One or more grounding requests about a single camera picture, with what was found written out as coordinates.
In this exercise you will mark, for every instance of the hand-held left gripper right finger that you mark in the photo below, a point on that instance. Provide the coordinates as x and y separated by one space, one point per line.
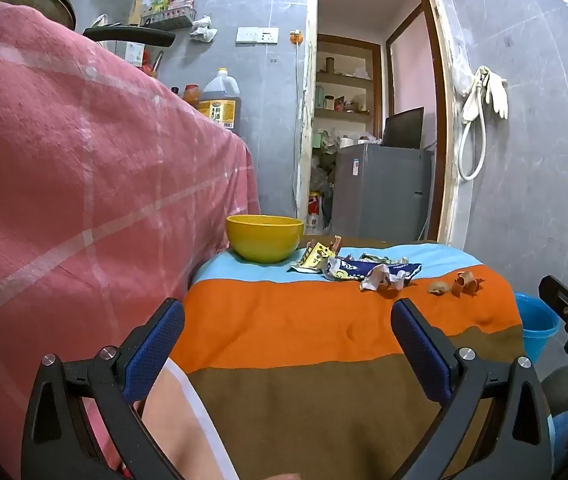
418 345

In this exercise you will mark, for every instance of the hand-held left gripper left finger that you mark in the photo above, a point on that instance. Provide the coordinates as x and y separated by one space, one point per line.
164 330

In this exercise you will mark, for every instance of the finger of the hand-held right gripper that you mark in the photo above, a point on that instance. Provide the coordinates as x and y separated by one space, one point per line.
561 300

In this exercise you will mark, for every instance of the blue plastic bucket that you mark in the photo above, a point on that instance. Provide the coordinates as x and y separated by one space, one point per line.
536 327

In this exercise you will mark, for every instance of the orange peel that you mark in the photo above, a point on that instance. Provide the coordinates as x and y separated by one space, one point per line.
467 285

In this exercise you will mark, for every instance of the green wrapper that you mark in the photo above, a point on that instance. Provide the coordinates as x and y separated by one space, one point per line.
376 258

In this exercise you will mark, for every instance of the blue snack wrapper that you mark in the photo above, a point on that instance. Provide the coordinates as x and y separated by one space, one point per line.
348 271

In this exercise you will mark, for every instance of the red white wrapper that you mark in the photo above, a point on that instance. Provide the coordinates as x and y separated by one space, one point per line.
337 245

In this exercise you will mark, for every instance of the yellow snack wrapper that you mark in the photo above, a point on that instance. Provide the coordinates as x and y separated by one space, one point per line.
311 259

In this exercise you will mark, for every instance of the orange blue brown striped blanket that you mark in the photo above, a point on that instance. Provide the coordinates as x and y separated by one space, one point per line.
314 340

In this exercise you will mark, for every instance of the yellow bowl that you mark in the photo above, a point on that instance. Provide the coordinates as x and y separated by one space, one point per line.
264 240

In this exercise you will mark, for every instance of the grey fridge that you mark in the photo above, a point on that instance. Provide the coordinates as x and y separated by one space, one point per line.
378 190

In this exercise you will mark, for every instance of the red white sack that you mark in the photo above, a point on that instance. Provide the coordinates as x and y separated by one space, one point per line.
315 212

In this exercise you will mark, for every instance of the pink checked cloth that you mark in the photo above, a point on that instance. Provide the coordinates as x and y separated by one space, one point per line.
74 170

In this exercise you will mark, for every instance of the white rubber gloves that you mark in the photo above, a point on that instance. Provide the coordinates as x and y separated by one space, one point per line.
497 92

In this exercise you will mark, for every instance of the black monitor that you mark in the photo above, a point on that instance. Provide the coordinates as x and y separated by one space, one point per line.
403 127

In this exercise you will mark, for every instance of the cooking oil jug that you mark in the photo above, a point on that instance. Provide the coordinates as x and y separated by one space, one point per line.
220 102

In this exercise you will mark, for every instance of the orange capped sauce bottle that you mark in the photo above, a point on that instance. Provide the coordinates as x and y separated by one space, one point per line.
191 95

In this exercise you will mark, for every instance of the wooden shelf unit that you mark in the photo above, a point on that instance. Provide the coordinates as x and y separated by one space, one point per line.
343 77

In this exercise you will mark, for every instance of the crumpled white plastic bag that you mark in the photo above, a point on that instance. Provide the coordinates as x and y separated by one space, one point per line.
204 29

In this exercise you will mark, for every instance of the dark cooking pot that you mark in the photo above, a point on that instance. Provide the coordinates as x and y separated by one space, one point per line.
39 2

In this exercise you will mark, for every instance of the white paper wall card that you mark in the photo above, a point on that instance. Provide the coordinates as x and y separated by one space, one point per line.
134 52

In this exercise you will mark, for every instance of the white wall switch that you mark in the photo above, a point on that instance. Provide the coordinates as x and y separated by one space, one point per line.
256 35

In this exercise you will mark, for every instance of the metal wall rack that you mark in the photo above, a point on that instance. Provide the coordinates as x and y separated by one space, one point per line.
169 17

